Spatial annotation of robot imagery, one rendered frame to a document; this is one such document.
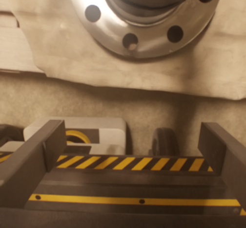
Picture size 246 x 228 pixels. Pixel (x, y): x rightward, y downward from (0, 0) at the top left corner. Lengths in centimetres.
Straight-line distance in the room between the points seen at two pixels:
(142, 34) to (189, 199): 28
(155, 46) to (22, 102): 46
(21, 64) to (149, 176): 35
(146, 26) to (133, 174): 24
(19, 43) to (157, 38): 29
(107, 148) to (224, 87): 27
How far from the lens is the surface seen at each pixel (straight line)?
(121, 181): 28
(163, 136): 48
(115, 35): 34
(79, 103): 58
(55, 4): 38
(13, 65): 47
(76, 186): 30
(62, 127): 16
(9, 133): 63
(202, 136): 17
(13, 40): 46
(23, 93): 64
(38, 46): 41
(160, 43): 34
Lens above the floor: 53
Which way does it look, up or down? 72 degrees down
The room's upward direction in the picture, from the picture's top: 174 degrees counter-clockwise
